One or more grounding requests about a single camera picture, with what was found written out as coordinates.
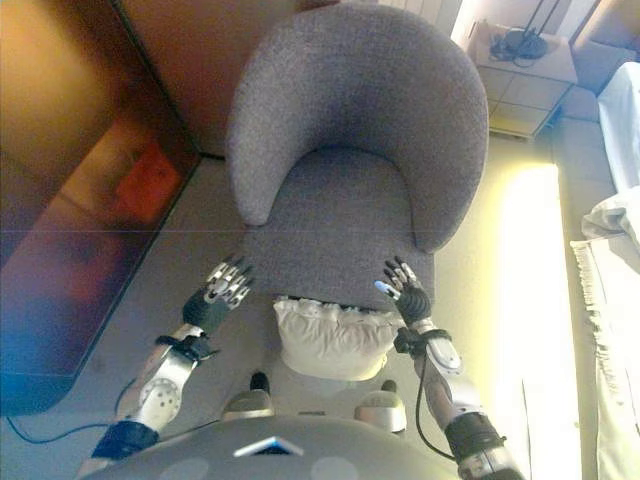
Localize white fringed cushion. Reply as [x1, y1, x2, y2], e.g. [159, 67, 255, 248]
[272, 295, 409, 382]

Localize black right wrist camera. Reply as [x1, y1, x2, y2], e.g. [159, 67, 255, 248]
[393, 327, 426, 355]

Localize beige sofa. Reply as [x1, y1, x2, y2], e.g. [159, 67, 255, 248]
[549, 0, 640, 201]

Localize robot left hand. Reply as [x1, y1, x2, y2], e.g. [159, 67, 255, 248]
[182, 254, 256, 331]

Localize beige cube shelf box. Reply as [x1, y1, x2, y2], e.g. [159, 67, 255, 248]
[452, 19, 579, 144]

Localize white fringed throw blanket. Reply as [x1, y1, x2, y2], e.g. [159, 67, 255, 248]
[569, 238, 640, 480]

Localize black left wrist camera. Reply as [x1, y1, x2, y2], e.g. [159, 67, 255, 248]
[183, 334, 221, 362]

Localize grey robot torso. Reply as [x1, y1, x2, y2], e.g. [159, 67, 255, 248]
[74, 412, 461, 480]

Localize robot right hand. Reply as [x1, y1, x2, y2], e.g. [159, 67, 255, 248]
[373, 256, 432, 326]

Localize white crumpled sheet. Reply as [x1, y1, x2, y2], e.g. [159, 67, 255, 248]
[582, 62, 640, 239]

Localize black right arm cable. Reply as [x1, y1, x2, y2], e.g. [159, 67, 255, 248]
[415, 349, 456, 449]

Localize silver robot right leg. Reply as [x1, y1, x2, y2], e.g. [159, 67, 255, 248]
[353, 379, 406, 434]

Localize black floor cable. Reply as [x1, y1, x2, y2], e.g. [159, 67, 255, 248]
[4, 414, 109, 445]

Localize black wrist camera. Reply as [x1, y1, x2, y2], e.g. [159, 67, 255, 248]
[393, 327, 426, 355]
[183, 334, 221, 362]

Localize black stand with cables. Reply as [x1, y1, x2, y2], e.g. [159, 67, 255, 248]
[488, 0, 556, 69]

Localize grey fabric armchair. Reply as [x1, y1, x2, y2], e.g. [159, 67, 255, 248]
[224, 2, 490, 309]

